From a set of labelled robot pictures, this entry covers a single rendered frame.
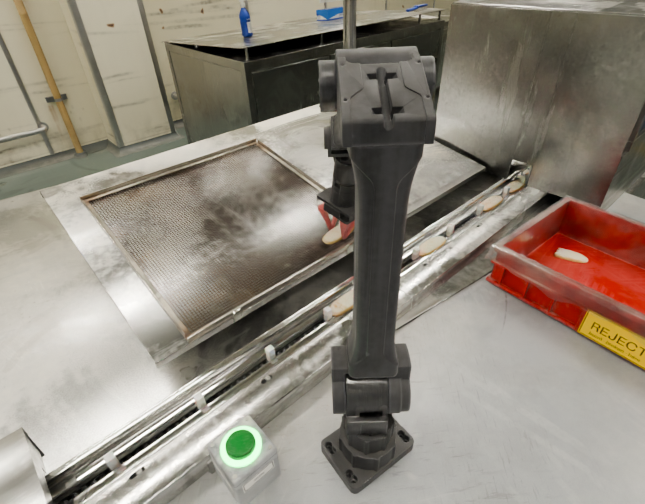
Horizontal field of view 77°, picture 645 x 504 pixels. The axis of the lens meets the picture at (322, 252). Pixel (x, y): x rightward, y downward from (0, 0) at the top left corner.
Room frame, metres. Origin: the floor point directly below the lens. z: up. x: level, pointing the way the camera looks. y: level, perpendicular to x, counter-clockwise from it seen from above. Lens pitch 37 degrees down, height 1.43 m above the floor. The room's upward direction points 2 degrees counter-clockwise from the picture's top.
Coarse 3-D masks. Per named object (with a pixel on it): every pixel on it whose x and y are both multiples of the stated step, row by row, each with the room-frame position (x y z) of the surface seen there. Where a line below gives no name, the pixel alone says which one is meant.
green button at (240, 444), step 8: (240, 432) 0.30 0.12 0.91; (248, 432) 0.30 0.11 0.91; (232, 440) 0.29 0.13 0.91; (240, 440) 0.29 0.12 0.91; (248, 440) 0.29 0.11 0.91; (232, 448) 0.28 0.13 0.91; (240, 448) 0.28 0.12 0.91; (248, 448) 0.28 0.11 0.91; (232, 456) 0.27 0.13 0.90; (240, 456) 0.27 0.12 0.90; (248, 456) 0.27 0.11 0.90
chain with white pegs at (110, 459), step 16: (480, 208) 0.93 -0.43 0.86; (464, 224) 0.89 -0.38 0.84; (416, 256) 0.74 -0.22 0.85; (304, 336) 0.53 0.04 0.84; (272, 352) 0.47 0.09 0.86; (256, 368) 0.46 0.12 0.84; (208, 400) 0.40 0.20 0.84; (160, 432) 0.34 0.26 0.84; (144, 448) 0.32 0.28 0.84; (112, 464) 0.29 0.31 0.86; (96, 480) 0.28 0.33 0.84
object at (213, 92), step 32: (224, 32) 3.43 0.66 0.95; (256, 32) 3.19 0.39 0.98; (288, 32) 2.99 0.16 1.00; (320, 32) 2.81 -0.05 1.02; (384, 32) 3.19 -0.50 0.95; (416, 32) 3.42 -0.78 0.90; (192, 64) 2.90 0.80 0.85; (224, 64) 2.57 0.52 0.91; (256, 64) 2.47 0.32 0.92; (288, 64) 2.63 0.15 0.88; (192, 96) 2.97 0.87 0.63; (224, 96) 2.63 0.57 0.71; (256, 96) 2.45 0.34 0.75; (288, 96) 2.60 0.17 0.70; (192, 128) 3.07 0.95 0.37; (224, 128) 2.69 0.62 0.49
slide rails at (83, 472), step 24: (456, 216) 0.91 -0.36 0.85; (480, 216) 0.91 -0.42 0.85; (408, 264) 0.72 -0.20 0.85; (312, 312) 0.58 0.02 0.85; (288, 336) 0.52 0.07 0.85; (312, 336) 0.52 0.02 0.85; (240, 360) 0.47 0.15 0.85; (216, 384) 0.42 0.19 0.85; (240, 384) 0.42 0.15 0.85; (168, 408) 0.38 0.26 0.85; (144, 432) 0.34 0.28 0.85; (168, 432) 0.34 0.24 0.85; (96, 456) 0.30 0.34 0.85; (144, 456) 0.30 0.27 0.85; (72, 480) 0.27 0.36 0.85
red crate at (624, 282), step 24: (552, 240) 0.82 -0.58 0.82; (576, 240) 0.82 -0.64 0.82; (552, 264) 0.73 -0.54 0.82; (576, 264) 0.72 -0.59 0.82; (600, 264) 0.72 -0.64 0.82; (624, 264) 0.72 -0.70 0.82; (504, 288) 0.65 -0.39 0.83; (528, 288) 0.61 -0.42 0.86; (600, 288) 0.64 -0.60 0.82; (624, 288) 0.64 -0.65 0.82; (552, 312) 0.57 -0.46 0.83; (576, 312) 0.54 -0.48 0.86
